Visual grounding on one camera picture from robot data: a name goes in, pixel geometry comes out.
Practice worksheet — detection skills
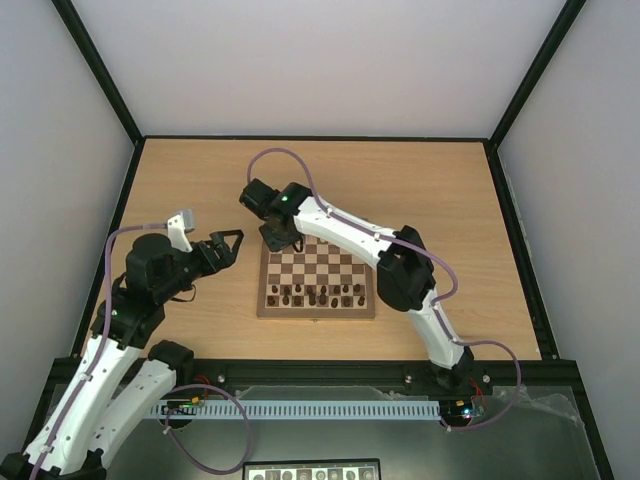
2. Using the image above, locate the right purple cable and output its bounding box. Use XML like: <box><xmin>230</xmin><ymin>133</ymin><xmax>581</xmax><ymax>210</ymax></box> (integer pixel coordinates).
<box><xmin>247</xmin><ymin>148</ymin><xmax>522</xmax><ymax>434</ymax></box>

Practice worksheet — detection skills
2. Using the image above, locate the dark chess pieces front row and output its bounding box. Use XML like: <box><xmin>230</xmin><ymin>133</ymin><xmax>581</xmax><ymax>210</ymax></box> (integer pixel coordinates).
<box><xmin>265</xmin><ymin>294</ymin><xmax>369</xmax><ymax>309</ymax></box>

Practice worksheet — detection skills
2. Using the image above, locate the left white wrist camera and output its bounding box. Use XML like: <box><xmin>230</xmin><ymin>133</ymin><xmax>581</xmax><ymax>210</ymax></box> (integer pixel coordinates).
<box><xmin>167</xmin><ymin>209</ymin><xmax>195</xmax><ymax>253</ymax></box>

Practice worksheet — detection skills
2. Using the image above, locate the purple cable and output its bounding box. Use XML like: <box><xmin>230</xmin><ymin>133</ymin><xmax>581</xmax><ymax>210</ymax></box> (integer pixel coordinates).
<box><xmin>27</xmin><ymin>222</ymin><xmax>252</xmax><ymax>480</ymax></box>
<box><xmin>247</xmin><ymin>148</ymin><xmax>522</xmax><ymax>434</ymax></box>

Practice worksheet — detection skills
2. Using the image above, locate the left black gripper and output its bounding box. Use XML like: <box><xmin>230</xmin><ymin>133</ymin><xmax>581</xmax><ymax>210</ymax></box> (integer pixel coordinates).
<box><xmin>157</xmin><ymin>229</ymin><xmax>245</xmax><ymax>302</ymax></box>

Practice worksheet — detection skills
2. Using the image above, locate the wooden chess board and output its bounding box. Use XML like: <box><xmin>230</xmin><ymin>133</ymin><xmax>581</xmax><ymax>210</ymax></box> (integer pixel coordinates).
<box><xmin>257</xmin><ymin>236</ymin><xmax>376</xmax><ymax>320</ymax></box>

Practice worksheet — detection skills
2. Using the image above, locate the left controller board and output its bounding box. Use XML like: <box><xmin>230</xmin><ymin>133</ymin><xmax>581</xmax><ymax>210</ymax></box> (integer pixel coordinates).
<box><xmin>157</xmin><ymin>397</ymin><xmax>206</xmax><ymax>416</ymax></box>

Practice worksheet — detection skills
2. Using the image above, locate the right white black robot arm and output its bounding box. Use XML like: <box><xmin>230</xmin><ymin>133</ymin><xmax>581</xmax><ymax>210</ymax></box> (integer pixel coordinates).
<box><xmin>239</xmin><ymin>179</ymin><xmax>474</xmax><ymax>392</ymax></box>

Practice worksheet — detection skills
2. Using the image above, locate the dark chess pieces back row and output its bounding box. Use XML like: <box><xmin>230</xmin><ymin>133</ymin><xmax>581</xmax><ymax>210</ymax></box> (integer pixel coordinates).
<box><xmin>266</xmin><ymin>284</ymin><xmax>366</xmax><ymax>296</ymax></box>

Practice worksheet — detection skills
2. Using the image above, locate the light blue cable duct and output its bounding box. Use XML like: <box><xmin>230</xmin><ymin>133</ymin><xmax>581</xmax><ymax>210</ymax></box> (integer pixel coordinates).
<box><xmin>171</xmin><ymin>400</ymin><xmax>441</xmax><ymax>421</ymax></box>

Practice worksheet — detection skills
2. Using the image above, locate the right controller board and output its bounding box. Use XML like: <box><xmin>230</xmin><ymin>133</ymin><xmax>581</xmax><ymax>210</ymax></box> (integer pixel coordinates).
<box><xmin>442</xmin><ymin>396</ymin><xmax>488</xmax><ymax>420</ymax></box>

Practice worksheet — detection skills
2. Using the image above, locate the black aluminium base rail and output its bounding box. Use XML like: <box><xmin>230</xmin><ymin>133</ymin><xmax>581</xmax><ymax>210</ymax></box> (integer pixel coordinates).
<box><xmin>46</xmin><ymin>357</ymin><xmax>585</xmax><ymax>398</ymax></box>

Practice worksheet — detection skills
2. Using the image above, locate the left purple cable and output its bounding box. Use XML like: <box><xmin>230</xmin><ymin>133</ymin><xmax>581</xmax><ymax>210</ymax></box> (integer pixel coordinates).
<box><xmin>27</xmin><ymin>222</ymin><xmax>252</xmax><ymax>480</ymax></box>

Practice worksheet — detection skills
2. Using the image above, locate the printed reference sheet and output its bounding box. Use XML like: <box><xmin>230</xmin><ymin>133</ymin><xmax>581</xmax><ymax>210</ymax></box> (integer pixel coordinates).
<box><xmin>242</xmin><ymin>459</ymin><xmax>382</xmax><ymax>480</ymax></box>

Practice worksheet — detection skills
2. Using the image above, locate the dark chess pieces row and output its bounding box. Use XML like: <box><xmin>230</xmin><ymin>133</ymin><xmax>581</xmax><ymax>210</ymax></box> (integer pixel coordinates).
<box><xmin>266</xmin><ymin>284</ymin><xmax>366</xmax><ymax>296</ymax></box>
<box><xmin>265</xmin><ymin>294</ymin><xmax>369</xmax><ymax>309</ymax></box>

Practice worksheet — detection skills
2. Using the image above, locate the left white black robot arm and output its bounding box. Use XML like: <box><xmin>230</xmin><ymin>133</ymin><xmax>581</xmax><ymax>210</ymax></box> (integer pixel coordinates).
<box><xmin>1</xmin><ymin>222</ymin><xmax>244</xmax><ymax>479</ymax></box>

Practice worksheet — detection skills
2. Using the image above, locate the controller board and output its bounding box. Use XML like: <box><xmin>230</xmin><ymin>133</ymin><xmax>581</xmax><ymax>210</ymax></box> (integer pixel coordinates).
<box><xmin>442</xmin><ymin>396</ymin><xmax>488</xmax><ymax>420</ymax></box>
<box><xmin>157</xmin><ymin>397</ymin><xmax>206</xmax><ymax>416</ymax></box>

